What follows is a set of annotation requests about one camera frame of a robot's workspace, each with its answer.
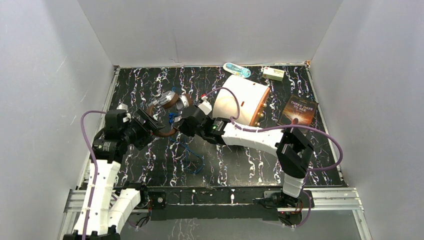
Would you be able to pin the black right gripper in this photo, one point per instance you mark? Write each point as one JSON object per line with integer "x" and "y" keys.
{"x": 182, "y": 125}

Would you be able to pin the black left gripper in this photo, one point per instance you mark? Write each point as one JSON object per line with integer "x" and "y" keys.
{"x": 149, "y": 120}

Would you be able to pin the brown silver headphones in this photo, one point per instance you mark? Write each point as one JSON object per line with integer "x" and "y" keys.
{"x": 170, "y": 101}

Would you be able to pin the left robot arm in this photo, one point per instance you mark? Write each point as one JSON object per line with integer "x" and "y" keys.
{"x": 99, "y": 219}

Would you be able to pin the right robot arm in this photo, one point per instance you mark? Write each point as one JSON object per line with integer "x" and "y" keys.
{"x": 291, "y": 148}

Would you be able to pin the white cylindrical drum box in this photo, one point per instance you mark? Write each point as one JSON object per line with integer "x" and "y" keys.
{"x": 250, "y": 95}

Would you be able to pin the blue white blister pack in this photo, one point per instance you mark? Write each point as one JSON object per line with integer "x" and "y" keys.
{"x": 237, "y": 70}

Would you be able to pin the small white green box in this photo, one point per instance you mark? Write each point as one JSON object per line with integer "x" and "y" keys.
{"x": 273, "y": 74}

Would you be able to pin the dark book three days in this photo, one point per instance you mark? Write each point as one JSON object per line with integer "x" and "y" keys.
{"x": 298, "y": 111}

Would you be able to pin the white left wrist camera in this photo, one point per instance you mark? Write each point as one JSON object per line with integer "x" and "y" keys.
{"x": 127, "y": 117}

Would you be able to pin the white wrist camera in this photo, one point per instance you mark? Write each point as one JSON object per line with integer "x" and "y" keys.
{"x": 127, "y": 117}
{"x": 204, "y": 105}

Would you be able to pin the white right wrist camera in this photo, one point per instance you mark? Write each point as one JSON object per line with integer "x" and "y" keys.
{"x": 204, "y": 105}

